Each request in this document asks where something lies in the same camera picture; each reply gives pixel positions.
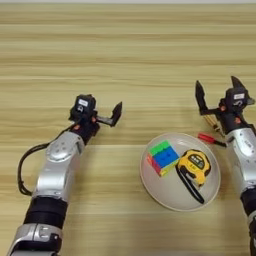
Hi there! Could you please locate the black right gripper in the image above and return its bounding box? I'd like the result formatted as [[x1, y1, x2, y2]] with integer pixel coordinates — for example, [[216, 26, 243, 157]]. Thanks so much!
[[195, 75, 256, 134]]

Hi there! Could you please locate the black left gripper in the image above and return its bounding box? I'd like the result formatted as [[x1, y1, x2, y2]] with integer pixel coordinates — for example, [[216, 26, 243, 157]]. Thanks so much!
[[69, 101, 123, 145]]

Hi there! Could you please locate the multicolour puzzle cube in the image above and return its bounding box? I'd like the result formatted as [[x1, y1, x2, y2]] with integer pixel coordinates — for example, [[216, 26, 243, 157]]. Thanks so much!
[[146, 139, 181, 178]]

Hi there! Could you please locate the yellow black tape measure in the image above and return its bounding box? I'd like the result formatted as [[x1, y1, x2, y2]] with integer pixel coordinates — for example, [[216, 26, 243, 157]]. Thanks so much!
[[175, 148, 212, 205]]

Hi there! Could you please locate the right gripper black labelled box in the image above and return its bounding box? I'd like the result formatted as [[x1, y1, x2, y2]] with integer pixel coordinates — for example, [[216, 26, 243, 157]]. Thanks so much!
[[224, 87, 250, 113]]

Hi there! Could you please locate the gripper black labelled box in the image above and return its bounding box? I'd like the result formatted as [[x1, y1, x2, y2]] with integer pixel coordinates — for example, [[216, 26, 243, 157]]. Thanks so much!
[[69, 94, 97, 123], [224, 87, 250, 113]]

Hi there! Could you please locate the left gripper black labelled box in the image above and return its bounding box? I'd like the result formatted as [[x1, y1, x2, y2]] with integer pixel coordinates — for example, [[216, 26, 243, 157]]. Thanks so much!
[[69, 94, 97, 123]]

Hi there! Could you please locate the round beige plate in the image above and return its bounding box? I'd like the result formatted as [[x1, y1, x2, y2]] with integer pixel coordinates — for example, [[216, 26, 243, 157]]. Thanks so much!
[[139, 132, 222, 212]]

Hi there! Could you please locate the red handled screwdriver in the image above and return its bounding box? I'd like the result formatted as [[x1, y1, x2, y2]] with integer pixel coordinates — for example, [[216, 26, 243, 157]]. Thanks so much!
[[197, 133, 228, 148]]

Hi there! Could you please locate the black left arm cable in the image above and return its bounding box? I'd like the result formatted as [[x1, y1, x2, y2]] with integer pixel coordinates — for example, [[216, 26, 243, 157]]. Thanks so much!
[[17, 124, 76, 197]]

